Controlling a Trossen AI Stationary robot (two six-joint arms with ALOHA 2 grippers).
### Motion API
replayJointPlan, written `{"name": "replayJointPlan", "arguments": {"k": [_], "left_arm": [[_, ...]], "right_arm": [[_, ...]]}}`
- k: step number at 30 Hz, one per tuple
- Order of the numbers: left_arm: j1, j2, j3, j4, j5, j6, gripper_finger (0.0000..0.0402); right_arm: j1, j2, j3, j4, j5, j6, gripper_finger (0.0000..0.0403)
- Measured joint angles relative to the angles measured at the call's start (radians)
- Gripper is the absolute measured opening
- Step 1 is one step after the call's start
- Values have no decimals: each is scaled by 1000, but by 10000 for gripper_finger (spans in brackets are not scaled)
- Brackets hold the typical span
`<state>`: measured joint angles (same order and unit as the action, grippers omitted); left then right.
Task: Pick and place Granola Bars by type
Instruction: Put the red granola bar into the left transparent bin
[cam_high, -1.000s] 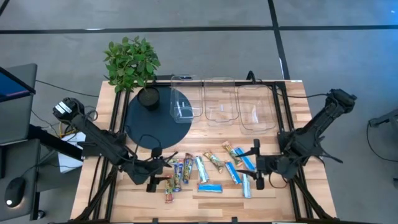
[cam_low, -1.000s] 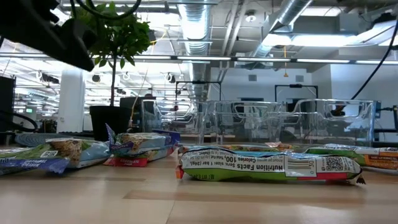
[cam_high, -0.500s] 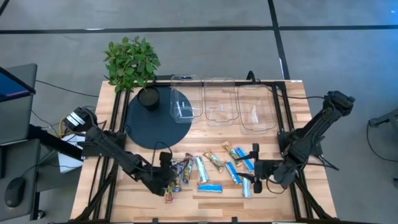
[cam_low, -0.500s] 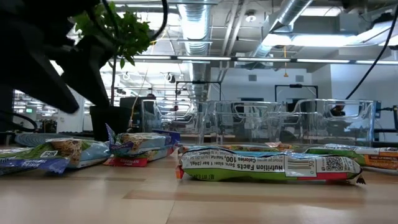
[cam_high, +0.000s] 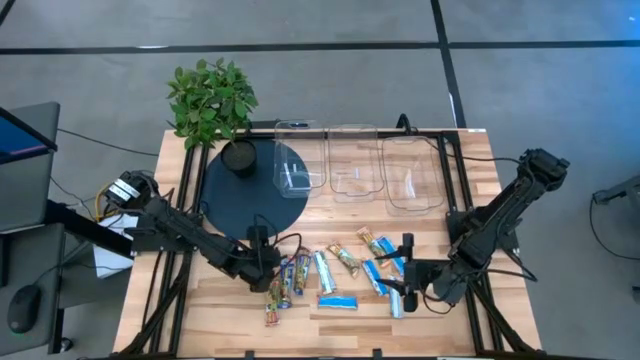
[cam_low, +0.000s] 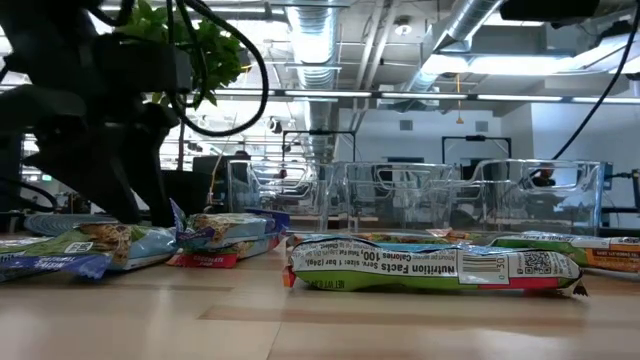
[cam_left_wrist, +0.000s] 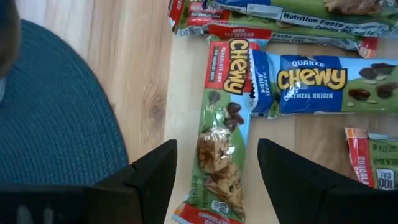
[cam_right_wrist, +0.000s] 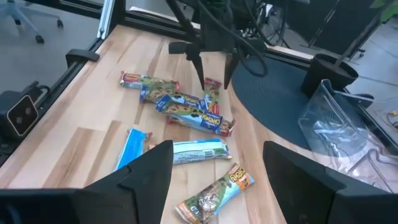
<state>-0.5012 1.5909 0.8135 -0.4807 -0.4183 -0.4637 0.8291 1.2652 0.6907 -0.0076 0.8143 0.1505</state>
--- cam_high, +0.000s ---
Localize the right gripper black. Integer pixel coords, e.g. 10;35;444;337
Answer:
373;232;439;314

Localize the tan green granola bar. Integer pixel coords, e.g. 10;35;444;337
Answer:
326;241;362;279

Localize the pale blue white granola bar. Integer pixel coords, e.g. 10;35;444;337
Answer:
312;249;338;296

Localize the light blue granola bar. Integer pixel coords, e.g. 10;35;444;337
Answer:
317;294;360;311

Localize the round dark blue mat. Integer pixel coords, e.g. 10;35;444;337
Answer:
199;138;310;241

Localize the clear plastic bin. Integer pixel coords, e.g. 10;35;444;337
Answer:
273;119;329;200
327;123;385;204
381;135;446;217

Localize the white box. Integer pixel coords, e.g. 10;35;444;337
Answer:
92;213;137;279

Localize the green potted plant black pot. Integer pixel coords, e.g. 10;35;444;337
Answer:
166;57;260;180

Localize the black desk support beam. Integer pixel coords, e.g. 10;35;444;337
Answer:
43;198;135;259

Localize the grey stand leg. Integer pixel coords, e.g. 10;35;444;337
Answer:
592;173;640;206

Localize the black computer mouse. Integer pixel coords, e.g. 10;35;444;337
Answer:
7;284;42;335

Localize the grey desk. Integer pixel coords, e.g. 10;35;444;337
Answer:
0;102;67;357

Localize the monitor with blue screen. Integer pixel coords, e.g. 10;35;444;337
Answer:
0;106;59;166

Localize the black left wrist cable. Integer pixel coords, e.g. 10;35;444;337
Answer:
253;213;304;262

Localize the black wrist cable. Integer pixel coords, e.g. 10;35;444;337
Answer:
253;213;304;262
422;267;540;316

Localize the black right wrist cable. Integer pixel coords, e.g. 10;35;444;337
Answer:
422;267;540;316

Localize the black aluminium table frame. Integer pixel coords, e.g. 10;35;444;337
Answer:
114;127;539;359

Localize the black table power cable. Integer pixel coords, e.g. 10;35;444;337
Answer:
397;113;524;166

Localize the yellow cable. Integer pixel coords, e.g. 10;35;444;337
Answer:
93;180;120;221

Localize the thin black floor cable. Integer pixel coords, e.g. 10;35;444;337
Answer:
56;127;160;157
588;197;640;262

